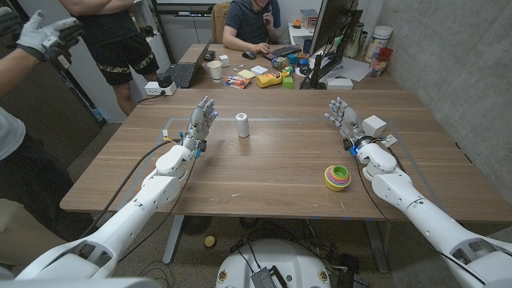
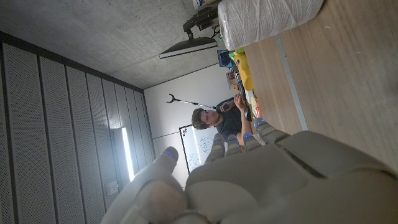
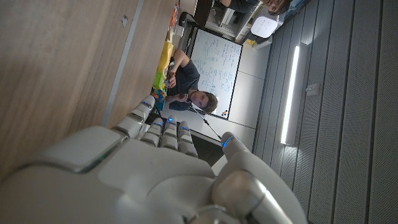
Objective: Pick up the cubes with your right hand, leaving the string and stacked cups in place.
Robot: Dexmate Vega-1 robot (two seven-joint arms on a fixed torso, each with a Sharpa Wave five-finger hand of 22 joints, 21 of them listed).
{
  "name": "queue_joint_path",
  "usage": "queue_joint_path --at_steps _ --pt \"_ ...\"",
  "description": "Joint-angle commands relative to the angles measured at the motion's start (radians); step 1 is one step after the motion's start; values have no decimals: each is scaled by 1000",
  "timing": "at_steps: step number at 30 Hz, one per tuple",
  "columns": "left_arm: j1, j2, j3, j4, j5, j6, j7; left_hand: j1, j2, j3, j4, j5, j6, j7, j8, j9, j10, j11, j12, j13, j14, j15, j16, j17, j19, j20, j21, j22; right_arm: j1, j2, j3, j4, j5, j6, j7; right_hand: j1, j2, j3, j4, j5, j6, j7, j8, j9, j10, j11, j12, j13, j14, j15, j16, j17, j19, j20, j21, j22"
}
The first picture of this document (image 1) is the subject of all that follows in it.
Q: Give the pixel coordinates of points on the dark thermos bottle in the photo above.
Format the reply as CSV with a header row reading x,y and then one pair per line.
x,y
354,40

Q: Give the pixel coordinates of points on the green cube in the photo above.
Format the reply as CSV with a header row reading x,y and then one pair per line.
x,y
287,83

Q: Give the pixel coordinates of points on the black computer mouse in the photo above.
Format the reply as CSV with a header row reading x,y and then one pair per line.
x,y
249,55

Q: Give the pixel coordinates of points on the long white box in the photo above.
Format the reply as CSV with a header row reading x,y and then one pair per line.
x,y
339,84

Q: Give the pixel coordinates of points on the black floor fan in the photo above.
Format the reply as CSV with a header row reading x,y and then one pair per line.
x,y
196,225

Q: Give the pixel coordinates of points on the black device on torso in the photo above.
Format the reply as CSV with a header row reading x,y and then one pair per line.
x,y
264,278

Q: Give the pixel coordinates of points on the white cabinet with black frame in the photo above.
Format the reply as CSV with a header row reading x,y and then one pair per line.
x,y
180,28

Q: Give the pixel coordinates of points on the yellow toy bottle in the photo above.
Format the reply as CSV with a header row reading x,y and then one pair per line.
x,y
269,80

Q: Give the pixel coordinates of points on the white side table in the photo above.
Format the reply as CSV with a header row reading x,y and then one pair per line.
x,y
298,35

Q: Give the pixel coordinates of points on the white paper cup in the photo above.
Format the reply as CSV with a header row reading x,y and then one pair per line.
x,y
215,71

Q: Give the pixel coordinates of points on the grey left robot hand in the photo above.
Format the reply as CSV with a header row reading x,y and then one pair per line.
x,y
198,124

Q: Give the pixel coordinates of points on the blue cup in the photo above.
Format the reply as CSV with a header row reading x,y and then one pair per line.
x,y
307,46

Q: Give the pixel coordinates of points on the black laptop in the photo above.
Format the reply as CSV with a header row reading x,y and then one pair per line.
x,y
182,74

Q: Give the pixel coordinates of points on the white power strip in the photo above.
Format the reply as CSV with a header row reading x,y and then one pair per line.
x,y
154,90

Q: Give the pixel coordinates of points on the clear glass with red contents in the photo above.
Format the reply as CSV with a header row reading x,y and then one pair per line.
x,y
378,66

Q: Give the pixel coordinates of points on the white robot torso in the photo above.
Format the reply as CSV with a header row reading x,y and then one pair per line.
x,y
276,260

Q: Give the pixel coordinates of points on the operator's left gloved hand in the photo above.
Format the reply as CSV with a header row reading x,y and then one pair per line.
x,y
8,22

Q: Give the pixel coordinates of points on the wooden work table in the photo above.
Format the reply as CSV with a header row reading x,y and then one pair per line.
x,y
280,160

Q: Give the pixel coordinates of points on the flat white box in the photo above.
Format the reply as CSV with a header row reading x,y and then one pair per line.
x,y
259,70

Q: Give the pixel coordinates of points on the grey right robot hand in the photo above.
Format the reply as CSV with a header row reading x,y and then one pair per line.
x,y
349,122

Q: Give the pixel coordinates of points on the black keyboard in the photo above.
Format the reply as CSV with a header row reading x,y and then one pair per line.
x,y
282,52

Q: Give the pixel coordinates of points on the white cube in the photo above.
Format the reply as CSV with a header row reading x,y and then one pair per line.
x,y
375,127

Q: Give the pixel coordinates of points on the small orange gadget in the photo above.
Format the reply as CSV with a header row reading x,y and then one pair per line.
x,y
297,23

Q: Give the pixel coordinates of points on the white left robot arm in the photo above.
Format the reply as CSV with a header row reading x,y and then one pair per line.
x,y
132,216

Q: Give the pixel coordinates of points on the operator in white shirt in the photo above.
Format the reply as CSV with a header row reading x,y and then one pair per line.
x,y
24,180

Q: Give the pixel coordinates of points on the black computer monitor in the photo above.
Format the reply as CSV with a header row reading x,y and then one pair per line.
x,y
330,24

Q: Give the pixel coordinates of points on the white canister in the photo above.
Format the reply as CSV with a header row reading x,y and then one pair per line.
x,y
378,40

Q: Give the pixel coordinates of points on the operator's right gloved hand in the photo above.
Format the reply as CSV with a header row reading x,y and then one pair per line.
x,y
36,36

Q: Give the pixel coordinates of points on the colourful stacked cups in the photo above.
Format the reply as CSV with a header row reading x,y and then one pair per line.
x,y
337,178

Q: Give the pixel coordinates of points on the small white box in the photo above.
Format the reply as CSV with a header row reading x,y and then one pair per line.
x,y
224,61

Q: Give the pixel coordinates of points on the yellow sticky notes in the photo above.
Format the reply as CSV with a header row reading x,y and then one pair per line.
x,y
246,74

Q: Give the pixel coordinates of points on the patterned cardboard box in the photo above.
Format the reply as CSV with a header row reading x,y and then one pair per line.
x,y
280,63

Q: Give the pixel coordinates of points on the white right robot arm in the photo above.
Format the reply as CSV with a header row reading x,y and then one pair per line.
x,y
424,216

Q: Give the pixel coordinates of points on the white paper sheets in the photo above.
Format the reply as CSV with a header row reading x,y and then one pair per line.
x,y
354,68

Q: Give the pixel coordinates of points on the wooden desk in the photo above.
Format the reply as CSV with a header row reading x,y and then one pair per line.
x,y
240,66

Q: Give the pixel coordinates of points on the orange snack packet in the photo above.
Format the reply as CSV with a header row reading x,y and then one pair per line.
x,y
236,82

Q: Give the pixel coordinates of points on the standing person in black shorts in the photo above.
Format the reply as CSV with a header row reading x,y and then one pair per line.
x,y
116,44

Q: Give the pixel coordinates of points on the seated person in dark shirt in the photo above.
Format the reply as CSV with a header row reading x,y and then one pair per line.
x,y
248,20

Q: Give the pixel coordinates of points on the clear storage box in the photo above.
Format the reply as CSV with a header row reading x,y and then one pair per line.
x,y
309,18

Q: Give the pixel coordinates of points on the blue cube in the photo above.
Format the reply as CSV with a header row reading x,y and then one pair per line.
x,y
292,59

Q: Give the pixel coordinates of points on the yellow ball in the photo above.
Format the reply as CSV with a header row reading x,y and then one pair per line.
x,y
210,241

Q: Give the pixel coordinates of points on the black and blue round object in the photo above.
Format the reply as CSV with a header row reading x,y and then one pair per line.
x,y
304,67

